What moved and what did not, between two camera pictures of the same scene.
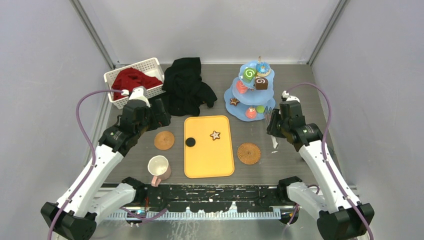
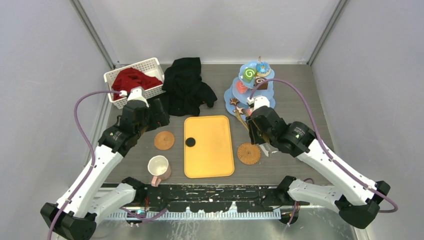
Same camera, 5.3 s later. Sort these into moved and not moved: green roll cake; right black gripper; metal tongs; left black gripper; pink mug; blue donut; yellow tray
Moved: right black gripper; metal tongs
Not moved: blue donut; green roll cake; pink mug; yellow tray; left black gripper
